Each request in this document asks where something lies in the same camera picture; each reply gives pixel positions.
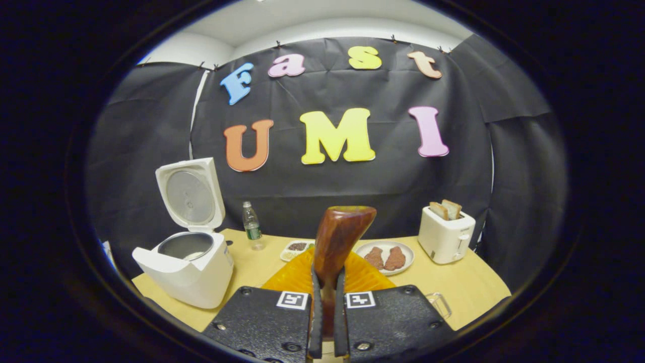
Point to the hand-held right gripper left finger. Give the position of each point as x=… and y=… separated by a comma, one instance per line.
x=316, y=322

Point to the toast slice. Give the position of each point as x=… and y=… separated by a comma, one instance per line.
x=437, y=210
x=453, y=208

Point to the clear plastic water bottle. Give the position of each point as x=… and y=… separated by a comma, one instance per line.
x=252, y=229

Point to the white rice cooker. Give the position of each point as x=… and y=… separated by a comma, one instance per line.
x=196, y=277

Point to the brown meat piece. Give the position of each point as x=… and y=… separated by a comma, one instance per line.
x=395, y=258
x=374, y=258

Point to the black backdrop cloth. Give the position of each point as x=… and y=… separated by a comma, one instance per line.
x=312, y=191

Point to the white divided bean dish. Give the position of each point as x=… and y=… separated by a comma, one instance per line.
x=296, y=248

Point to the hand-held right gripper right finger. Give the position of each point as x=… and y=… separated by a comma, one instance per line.
x=340, y=327

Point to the brown wooden spoon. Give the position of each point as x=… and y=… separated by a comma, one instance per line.
x=337, y=237

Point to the round white plate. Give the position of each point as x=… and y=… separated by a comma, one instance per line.
x=407, y=254

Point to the white toaster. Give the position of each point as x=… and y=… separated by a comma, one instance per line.
x=443, y=239

